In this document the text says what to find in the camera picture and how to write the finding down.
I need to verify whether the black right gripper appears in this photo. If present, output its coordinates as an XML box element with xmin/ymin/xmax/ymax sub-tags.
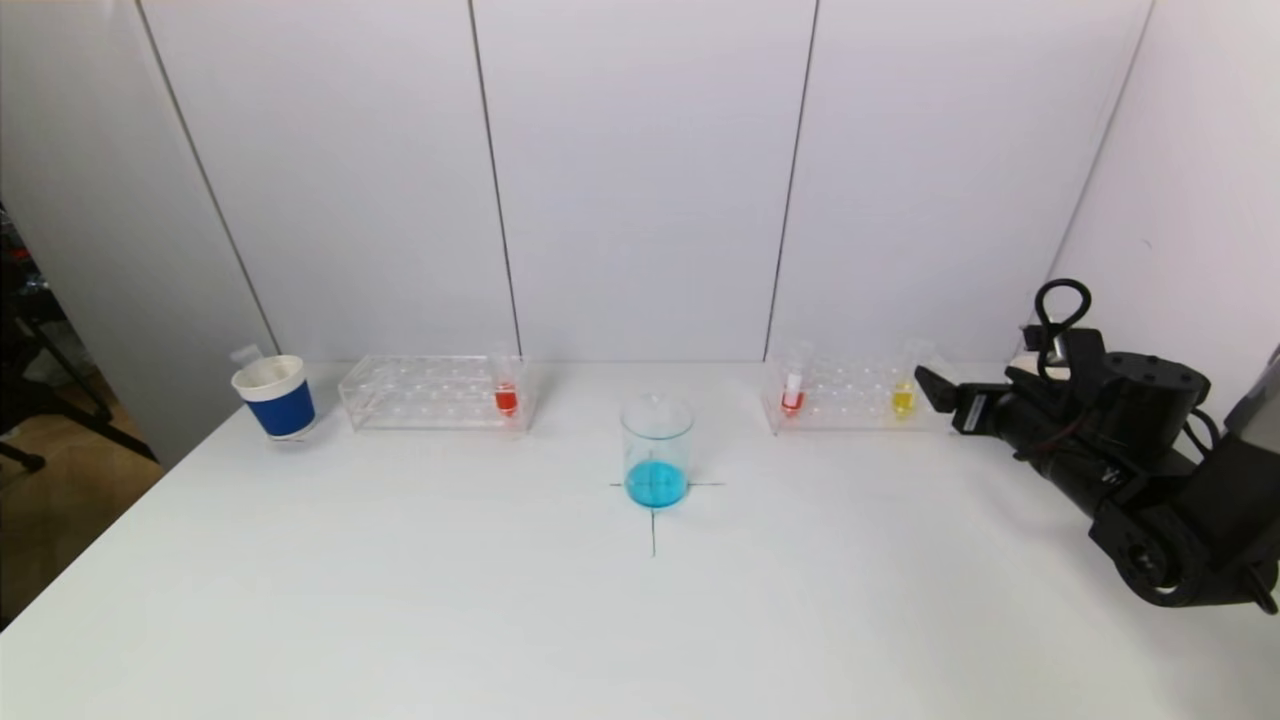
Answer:
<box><xmin>913</xmin><ymin>364</ymin><xmax>1061</xmax><ymax>462</ymax></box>

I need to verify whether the test tube with yellow pigment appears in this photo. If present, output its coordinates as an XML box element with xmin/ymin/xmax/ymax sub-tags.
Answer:
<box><xmin>890</xmin><ymin>340</ymin><xmax>933</xmax><ymax>421</ymax></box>

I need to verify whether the clear glass beaker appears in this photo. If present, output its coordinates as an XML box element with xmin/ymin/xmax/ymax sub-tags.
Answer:
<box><xmin>620</xmin><ymin>393</ymin><xmax>696</xmax><ymax>509</ymax></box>

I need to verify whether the clear acrylic test tube rack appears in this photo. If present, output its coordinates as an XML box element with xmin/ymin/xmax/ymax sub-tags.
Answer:
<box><xmin>340</xmin><ymin>355</ymin><xmax>536</xmax><ymax>433</ymax></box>
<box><xmin>760</xmin><ymin>352</ymin><xmax>961</xmax><ymax>436</ymax></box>

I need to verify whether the white-labelled test tube red pigment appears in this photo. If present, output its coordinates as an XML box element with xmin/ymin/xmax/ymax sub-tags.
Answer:
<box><xmin>781</xmin><ymin>342</ymin><xmax>813</xmax><ymax>417</ymax></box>

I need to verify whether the test tube with orange-red pigment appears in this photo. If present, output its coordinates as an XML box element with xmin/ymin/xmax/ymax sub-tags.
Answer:
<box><xmin>489</xmin><ymin>343</ymin><xmax>522</xmax><ymax>419</ymax></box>

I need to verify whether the black stand in background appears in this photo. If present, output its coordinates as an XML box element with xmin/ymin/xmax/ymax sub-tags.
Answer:
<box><xmin>0</xmin><ymin>200</ymin><xmax>161</xmax><ymax>476</ymax></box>

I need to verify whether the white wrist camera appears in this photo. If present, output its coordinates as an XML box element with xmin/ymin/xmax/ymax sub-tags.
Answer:
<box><xmin>1022</xmin><ymin>325</ymin><xmax>1107</xmax><ymax>381</ymax></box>

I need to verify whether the black cable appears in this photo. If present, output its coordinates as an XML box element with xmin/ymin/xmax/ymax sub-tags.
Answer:
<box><xmin>1033</xmin><ymin>279</ymin><xmax>1223</xmax><ymax>463</ymax></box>

